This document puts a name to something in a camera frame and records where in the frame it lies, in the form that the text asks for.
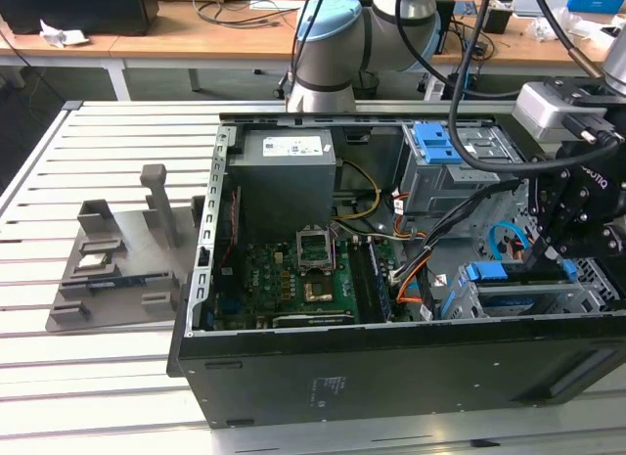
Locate red wires white connector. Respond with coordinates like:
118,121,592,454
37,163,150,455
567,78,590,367
389,190,429,241

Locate metal socket cover frame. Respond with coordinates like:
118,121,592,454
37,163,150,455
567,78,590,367
295,225,335,274

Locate blue flat data wire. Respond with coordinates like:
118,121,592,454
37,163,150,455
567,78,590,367
481,222,528,261

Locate blue plastic latch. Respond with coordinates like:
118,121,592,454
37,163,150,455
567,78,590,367
412,123,464,165

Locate black graphics card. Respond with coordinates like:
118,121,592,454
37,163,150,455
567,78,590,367
271,310,361,330

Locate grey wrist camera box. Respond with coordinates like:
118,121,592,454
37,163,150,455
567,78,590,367
511,80,613,144

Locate grey power supply box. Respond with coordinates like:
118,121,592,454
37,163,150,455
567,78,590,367
227,129,339,237

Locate black case fan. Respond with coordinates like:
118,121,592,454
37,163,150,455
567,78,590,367
214,183,245,299

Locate metal disk bay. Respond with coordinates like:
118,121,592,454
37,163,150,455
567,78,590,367
437,257,608,322

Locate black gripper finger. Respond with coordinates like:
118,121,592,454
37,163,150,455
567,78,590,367
523,232,561,271

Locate orange wires black connector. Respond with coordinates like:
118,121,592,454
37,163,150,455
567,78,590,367
506,235,529,261

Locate white flat box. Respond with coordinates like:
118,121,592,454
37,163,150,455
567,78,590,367
512,0,571,19

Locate grey parts rack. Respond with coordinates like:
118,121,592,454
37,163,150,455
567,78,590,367
44,163,207,334

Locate crumpled white paper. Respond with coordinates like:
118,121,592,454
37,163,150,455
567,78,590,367
37,18,92,49

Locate red black twisted wire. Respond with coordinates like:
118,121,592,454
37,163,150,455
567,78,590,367
216,188,242,276

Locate black open PC case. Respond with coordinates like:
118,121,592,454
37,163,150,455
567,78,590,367
165,111,626,430

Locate green motherboard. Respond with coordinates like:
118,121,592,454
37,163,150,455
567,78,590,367
212,229,407,329

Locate wooden desk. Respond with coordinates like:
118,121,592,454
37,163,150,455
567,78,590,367
0,0,626,100

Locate orange wire bundle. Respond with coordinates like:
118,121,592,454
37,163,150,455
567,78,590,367
395,249,442,310

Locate hard disk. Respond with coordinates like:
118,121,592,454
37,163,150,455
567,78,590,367
439,259,578,320

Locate large black box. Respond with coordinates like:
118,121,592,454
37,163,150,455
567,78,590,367
0,0,160,36

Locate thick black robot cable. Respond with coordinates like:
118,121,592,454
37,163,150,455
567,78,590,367
448,0,535,178
530,0,607,80

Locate black cable bundle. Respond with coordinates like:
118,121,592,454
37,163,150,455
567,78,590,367
390,178,525,286

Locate clear plastic bags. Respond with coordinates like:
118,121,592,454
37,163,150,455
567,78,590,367
524,8,589,44

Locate yellow black wire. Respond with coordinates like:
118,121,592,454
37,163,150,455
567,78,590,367
332,159,383,222

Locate grey wire bundle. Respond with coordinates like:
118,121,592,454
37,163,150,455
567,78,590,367
332,219,426,245

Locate grey optical drive cage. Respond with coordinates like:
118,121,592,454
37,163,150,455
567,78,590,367
398,121,532,222

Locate silver CPU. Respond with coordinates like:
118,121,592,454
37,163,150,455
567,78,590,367
77,255,112,274

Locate RAM stick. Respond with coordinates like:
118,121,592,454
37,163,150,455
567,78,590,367
85,275,149,293

